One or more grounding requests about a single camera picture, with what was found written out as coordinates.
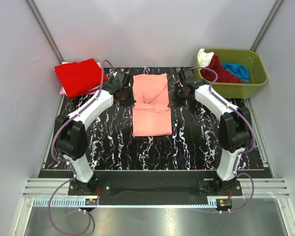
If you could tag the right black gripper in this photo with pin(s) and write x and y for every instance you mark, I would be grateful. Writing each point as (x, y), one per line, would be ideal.
(175, 102)

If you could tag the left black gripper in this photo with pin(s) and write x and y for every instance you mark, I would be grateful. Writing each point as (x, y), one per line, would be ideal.
(131, 102)

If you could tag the salmon pink t-shirt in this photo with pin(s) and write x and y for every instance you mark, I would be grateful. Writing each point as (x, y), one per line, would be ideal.
(151, 114)

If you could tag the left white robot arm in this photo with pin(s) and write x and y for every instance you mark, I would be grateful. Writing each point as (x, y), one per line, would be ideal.
(70, 137)

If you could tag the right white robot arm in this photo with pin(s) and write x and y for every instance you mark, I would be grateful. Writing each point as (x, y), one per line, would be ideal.
(235, 131)

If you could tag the white t-shirt in bin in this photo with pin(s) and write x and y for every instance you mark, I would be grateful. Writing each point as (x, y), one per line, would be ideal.
(204, 58)

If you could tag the folded red t-shirt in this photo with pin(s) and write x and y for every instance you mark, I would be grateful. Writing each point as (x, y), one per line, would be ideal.
(79, 77)

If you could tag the dark red t-shirt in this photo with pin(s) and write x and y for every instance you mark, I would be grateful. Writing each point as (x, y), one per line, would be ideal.
(224, 76)

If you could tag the blue t-shirt in bin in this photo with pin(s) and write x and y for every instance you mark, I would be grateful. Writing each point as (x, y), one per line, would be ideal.
(238, 70)

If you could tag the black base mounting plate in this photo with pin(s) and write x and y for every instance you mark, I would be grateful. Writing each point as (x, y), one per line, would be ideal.
(154, 188)

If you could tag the olive green plastic bin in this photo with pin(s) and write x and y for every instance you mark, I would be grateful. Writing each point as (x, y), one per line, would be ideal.
(258, 75)

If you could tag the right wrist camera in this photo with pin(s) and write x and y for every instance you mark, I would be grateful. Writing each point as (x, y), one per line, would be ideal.
(187, 77)

